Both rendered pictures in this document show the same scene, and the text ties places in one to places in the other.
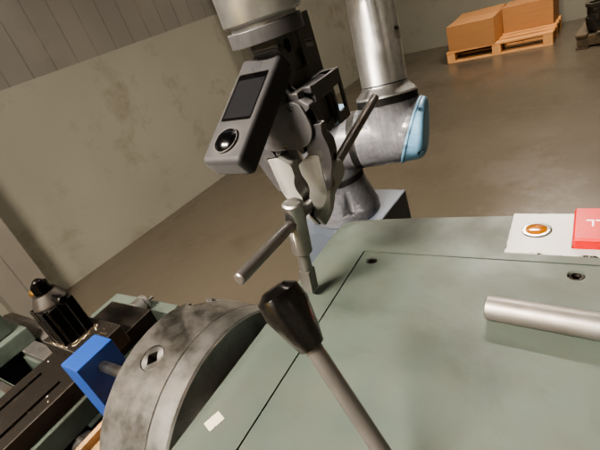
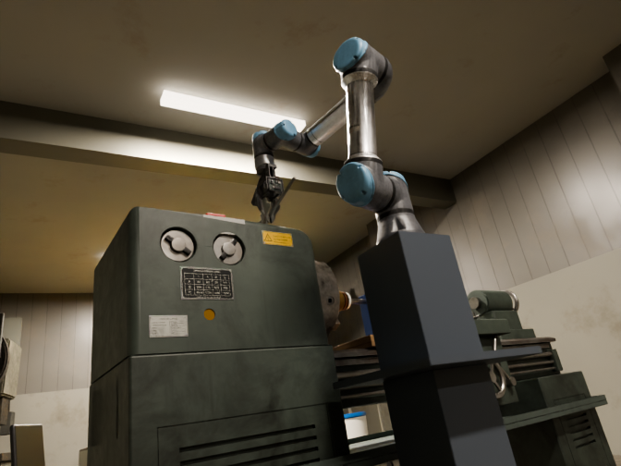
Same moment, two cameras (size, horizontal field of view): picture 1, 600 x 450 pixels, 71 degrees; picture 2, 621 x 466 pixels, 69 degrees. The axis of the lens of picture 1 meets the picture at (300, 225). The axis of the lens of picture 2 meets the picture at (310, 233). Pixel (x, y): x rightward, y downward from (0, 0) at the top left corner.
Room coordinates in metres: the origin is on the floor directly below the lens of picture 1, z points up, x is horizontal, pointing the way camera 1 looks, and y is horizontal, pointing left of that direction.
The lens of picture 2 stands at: (0.86, -1.43, 0.67)
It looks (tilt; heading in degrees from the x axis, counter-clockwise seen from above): 22 degrees up; 102
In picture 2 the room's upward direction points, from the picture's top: 9 degrees counter-clockwise
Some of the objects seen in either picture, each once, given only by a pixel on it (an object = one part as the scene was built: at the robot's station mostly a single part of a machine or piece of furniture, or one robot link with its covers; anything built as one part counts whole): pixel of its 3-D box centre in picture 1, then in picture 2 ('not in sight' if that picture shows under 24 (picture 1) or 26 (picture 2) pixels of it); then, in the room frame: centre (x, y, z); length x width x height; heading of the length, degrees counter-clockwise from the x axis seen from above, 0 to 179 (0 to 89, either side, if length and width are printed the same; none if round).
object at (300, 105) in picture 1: (288, 85); (268, 182); (0.44, -0.04, 1.48); 0.09 x 0.08 x 0.12; 140
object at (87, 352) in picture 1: (116, 390); (374, 321); (0.66, 0.46, 1.00); 0.08 x 0.06 x 0.23; 140
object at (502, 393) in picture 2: not in sight; (484, 370); (1.04, 0.54, 0.73); 0.27 x 0.12 x 0.27; 50
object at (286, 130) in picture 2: not in sight; (284, 136); (0.53, -0.07, 1.64); 0.11 x 0.11 x 0.08; 61
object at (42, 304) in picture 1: (47, 295); not in sight; (0.90, 0.61, 1.14); 0.08 x 0.08 x 0.03
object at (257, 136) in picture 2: not in sight; (262, 147); (0.43, -0.03, 1.64); 0.09 x 0.08 x 0.11; 151
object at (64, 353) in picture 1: (86, 340); not in sight; (0.88, 0.59, 1.00); 0.20 x 0.10 x 0.05; 50
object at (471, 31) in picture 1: (502, 28); not in sight; (5.93, -3.58, 0.24); 1.34 x 0.94 x 0.48; 45
